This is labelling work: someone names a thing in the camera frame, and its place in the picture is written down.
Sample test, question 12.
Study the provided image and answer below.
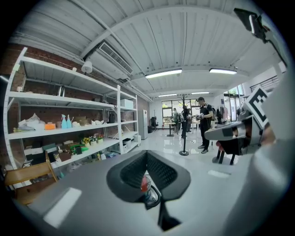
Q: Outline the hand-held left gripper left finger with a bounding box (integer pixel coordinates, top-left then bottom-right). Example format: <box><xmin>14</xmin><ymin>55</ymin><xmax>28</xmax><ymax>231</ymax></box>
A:
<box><xmin>106</xmin><ymin>149</ymin><xmax>148</xmax><ymax>203</ymax></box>

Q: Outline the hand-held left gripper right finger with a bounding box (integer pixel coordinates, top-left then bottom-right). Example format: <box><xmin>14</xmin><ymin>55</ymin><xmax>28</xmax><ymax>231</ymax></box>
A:
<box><xmin>146</xmin><ymin>149</ymin><xmax>192</xmax><ymax>202</ymax></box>

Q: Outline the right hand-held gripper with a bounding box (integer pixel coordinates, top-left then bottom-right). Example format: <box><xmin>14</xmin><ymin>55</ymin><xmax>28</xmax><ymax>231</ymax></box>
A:
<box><xmin>204</xmin><ymin>87</ymin><xmax>271</xmax><ymax>155</ymax></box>

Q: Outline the red vacuum cleaner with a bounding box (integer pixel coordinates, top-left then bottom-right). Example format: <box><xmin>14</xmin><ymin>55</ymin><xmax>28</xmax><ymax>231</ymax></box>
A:
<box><xmin>140</xmin><ymin>174</ymin><xmax>161</xmax><ymax>210</ymax></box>

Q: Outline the person's right hand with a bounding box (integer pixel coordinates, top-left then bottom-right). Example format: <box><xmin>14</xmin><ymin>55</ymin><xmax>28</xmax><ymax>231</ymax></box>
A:
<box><xmin>262</xmin><ymin>124</ymin><xmax>277</xmax><ymax>146</ymax></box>

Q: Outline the black coat rack stand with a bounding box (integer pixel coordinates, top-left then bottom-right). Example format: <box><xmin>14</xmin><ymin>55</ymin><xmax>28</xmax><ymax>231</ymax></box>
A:
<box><xmin>175</xmin><ymin>93</ymin><xmax>194</xmax><ymax>157</ymax></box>

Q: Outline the clothes rack with garments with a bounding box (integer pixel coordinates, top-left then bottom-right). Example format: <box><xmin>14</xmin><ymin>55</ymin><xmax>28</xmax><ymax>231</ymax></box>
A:
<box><xmin>216</xmin><ymin>105</ymin><xmax>230</xmax><ymax>124</ymax></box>

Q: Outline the wooden high table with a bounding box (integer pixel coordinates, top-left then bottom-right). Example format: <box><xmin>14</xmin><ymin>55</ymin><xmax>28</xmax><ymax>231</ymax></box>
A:
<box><xmin>163</xmin><ymin>122</ymin><xmax>177</xmax><ymax>137</ymax></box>

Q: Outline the narrow white metal shelf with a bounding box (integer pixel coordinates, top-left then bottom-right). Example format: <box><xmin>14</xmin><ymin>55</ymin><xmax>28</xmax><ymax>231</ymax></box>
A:
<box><xmin>103</xmin><ymin>89</ymin><xmax>140</xmax><ymax>154</ymax></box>

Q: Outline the green snack packet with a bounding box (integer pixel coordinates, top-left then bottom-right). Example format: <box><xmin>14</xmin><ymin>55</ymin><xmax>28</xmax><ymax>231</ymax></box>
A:
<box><xmin>70</xmin><ymin>144</ymin><xmax>89</xmax><ymax>154</ymax></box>

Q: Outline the silver refrigerator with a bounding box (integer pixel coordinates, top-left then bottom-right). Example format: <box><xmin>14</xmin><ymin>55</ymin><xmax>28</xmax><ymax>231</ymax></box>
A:
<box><xmin>137</xmin><ymin>109</ymin><xmax>149</xmax><ymax>140</ymax></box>

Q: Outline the black framed window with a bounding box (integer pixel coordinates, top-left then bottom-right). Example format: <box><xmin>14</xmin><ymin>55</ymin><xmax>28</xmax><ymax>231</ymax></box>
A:
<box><xmin>161</xmin><ymin>99</ymin><xmax>201</xmax><ymax>124</ymax></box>

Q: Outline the wide white metal shelf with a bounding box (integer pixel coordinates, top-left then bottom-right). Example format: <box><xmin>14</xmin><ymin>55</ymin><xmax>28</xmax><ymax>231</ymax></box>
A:
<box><xmin>3</xmin><ymin>47</ymin><xmax>127</xmax><ymax>172</ymax></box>

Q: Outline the white boxy appliance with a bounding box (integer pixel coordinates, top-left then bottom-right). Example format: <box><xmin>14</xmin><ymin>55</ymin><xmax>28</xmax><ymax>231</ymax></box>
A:
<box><xmin>120</xmin><ymin>98</ymin><xmax>134</xmax><ymax>109</ymax></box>

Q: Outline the wooden step cabinet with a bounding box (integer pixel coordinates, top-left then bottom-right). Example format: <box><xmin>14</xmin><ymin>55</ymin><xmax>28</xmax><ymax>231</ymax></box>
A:
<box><xmin>4</xmin><ymin>151</ymin><xmax>58</xmax><ymax>206</ymax></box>

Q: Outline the white plastic bag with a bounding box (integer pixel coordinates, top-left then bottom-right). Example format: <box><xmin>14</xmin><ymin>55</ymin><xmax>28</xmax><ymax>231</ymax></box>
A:
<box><xmin>18</xmin><ymin>112</ymin><xmax>46</xmax><ymax>131</ymax></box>

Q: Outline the white round ceiling device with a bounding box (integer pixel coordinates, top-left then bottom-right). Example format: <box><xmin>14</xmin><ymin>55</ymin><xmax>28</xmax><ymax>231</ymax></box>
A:
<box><xmin>81</xmin><ymin>60</ymin><xmax>93</xmax><ymax>75</ymax></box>

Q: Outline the ceiling air conditioner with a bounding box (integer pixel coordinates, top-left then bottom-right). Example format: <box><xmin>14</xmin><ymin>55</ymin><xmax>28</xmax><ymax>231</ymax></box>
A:
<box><xmin>88</xmin><ymin>41</ymin><xmax>134</xmax><ymax>80</ymax></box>

